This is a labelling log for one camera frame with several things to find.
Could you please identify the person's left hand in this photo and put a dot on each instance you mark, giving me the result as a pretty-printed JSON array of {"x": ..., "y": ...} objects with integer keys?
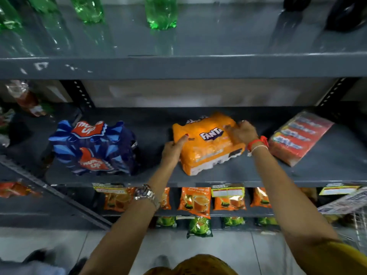
[{"x": 171, "y": 154}]

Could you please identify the person's right hand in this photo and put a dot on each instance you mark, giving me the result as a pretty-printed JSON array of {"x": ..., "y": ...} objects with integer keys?
[{"x": 243, "y": 134}]

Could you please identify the person's left thumb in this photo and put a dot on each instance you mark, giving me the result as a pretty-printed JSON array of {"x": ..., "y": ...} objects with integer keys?
[{"x": 182, "y": 139}]

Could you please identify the person's right thumb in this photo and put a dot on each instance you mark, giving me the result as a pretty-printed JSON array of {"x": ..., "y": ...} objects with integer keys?
[{"x": 230, "y": 128}]

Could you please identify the orange shrink-wrapped drink pack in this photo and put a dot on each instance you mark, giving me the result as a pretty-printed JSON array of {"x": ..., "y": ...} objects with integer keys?
[{"x": 206, "y": 148}]

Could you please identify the person's right forearm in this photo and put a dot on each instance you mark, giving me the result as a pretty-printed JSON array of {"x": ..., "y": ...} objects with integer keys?
[{"x": 286, "y": 197}]

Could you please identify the person's left forearm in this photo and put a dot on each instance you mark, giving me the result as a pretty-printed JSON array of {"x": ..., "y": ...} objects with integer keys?
[{"x": 129, "y": 231}]

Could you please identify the red wristband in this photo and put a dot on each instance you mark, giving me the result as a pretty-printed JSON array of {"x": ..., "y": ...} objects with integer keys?
[{"x": 257, "y": 142}]

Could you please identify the orange tea packet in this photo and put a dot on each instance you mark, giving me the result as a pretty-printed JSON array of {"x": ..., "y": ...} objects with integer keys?
[
  {"x": 229, "y": 201},
  {"x": 116, "y": 200},
  {"x": 166, "y": 199},
  {"x": 260, "y": 197},
  {"x": 195, "y": 201}
]

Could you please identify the yellow shelf price tag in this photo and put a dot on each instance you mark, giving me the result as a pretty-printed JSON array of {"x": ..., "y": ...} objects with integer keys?
[
  {"x": 228, "y": 191},
  {"x": 338, "y": 190},
  {"x": 107, "y": 187}
]

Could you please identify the silver wristwatch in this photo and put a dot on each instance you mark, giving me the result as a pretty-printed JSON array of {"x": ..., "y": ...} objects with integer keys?
[{"x": 146, "y": 194}]

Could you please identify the red shrink-wrapped drink pack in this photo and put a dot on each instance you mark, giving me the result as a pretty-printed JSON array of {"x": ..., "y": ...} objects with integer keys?
[{"x": 298, "y": 137}]

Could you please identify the grey metal shelving unit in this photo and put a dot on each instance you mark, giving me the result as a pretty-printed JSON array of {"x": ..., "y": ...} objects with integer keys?
[
  {"x": 200, "y": 67},
  {"x": 28, "y": 209}
]

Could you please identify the green tea packet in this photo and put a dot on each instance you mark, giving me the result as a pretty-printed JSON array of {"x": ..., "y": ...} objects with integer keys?
[
  {"x": 266, "y": 221},
  {"x": 233, "y": 221},
  {"x": 166, "y": 221},
  {"x": 199, "y": 227}
]

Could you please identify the blue shrink-wrapped drink pack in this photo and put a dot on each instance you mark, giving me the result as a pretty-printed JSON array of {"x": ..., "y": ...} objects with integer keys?
[{"x": 91, "y": 147}]

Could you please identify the green plastic bottle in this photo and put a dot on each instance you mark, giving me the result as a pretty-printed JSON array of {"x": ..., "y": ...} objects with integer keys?
[
  {"x": 88, "y": 9},
  {"x": 161, "y": 12},
  {"x": 43, "y": 4},
  {"x": 8, "y": 17}
]

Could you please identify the white printed packet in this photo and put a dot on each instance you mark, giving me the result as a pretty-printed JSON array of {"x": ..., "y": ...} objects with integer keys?
[{"x": 344, "y": 203}]

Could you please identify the dark plastic bottle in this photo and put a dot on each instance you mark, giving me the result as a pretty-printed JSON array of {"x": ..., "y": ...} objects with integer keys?
[
  {"x": 347, "y": 14},
  {"x": 296, "y": 3}
]

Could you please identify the clear bottle with red label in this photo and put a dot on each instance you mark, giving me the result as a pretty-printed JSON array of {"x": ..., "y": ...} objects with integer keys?
[{"x": 24, "y": 97}]

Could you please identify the black shoe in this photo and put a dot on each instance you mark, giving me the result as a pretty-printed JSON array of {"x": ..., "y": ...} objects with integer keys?
[
  {"x": 78, "y": 266},
  {"x": 37, "y": 255}
]

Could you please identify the yellow shirt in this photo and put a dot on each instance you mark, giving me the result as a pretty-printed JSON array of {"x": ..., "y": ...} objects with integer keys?
[{"x": 329, "y": 260}]

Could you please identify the orange foil snack packet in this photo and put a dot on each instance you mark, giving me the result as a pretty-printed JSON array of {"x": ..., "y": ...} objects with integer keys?
[{"x": 15, "y": 189}]

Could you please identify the colourful snack packet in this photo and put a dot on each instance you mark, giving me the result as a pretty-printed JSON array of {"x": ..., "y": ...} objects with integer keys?
[{"x": 5, "y": 125}]

